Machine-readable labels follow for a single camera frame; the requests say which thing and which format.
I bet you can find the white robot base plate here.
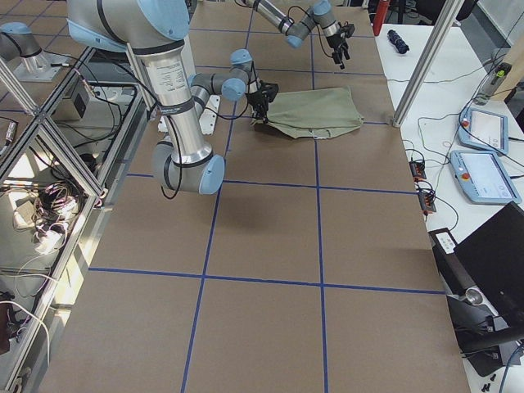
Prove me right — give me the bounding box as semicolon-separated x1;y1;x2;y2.
157;94;222;136

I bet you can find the far blue teach pendant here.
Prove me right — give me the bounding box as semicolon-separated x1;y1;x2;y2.
458;107;509;155

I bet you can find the olive green long-sleeve shirt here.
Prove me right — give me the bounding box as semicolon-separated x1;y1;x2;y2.
252;86;364;139

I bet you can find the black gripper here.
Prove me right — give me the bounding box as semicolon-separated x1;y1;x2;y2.
326;34;350;69
247;92;269;123

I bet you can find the dark blue folded umbrella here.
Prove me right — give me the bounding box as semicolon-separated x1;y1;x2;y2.
387;29;409;55

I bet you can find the blue teach pendant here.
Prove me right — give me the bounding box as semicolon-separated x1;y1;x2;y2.
449;150;522;205
458;107;509;155

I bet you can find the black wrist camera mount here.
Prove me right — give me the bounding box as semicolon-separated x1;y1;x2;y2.
338;23;355;39
259;80;279;103

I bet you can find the orange circuit board module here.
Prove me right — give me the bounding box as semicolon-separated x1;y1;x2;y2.
409;160;427;182

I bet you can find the near blue teach pendant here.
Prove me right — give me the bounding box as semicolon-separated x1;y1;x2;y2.
449;150;522;205

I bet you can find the black laptop computer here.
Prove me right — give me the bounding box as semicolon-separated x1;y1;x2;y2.
429;202;523;377

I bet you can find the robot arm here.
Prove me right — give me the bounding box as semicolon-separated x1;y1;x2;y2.
67;1;278;195
239;0;355;70

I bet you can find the aluminium frame post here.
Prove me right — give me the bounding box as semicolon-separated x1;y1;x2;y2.
391;0;464;128

